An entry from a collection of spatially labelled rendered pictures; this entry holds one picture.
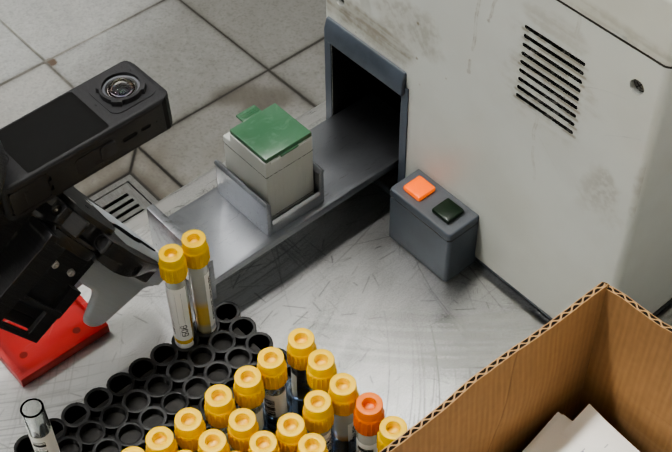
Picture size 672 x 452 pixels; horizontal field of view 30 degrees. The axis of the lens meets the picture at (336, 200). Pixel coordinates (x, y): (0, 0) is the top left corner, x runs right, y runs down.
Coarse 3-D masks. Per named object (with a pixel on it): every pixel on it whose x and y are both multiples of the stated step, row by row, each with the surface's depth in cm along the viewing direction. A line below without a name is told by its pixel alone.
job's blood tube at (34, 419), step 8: (32, 400) 69; (40, 400) 69; (24, 408) 69; (32, 408) 69; (40, 408) 69; (24, 416) 68; (32, 416) 68; (40, 416) 68; (32, 424) 68; (40, 424) 69; (48, 424) 69; (32, 432) 69; (40, 432) 69; (48, 432) 70; (32, 440) 70; (40, 440) 69; (48, 440) 70; (56, 440) 71; (40, 448) 70; (48, 448) 70; (56, 448) 71
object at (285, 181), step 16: (224, 144) 84; (240, 144) 82; (304, 144) 82; (240, 160) 83; (256, 160) 81; (272, 160) 81; (288, 160) 82; (304, 160) 83; (240, 176) 85; (256, 176) 83; (272, 176) 82; (288, 176) 83; (304, 176) 85; (256, 192) 84; (272, 192) 83; (288, 192) 84; (304, 192) 86; (272, 208) 84; (288, 208) 85
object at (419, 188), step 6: (414, 180) 86; (420, 180) 86; (408, 186) 86; (414, 186) 86; (420, 186) 86; (426, 186) 86; (432, 186) 86; (408, 192) 86; (414, 192) 86; (420, 192) 86; (426, 192) 86; (420, 198) 85
